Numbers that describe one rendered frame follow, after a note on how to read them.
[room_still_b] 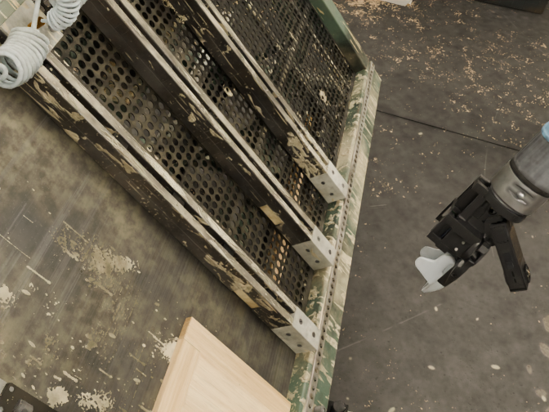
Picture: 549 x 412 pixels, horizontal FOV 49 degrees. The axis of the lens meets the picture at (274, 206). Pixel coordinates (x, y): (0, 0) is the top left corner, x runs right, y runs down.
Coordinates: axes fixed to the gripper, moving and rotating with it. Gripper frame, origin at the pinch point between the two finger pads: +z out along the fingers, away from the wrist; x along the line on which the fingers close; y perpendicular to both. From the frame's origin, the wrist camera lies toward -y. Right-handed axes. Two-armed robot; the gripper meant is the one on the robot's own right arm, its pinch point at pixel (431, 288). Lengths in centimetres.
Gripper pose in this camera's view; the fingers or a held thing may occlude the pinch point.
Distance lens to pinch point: 102.9
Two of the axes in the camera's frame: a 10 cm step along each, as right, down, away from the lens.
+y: -7.6, -6.4, 0.9
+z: -4.9, 6.6, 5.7
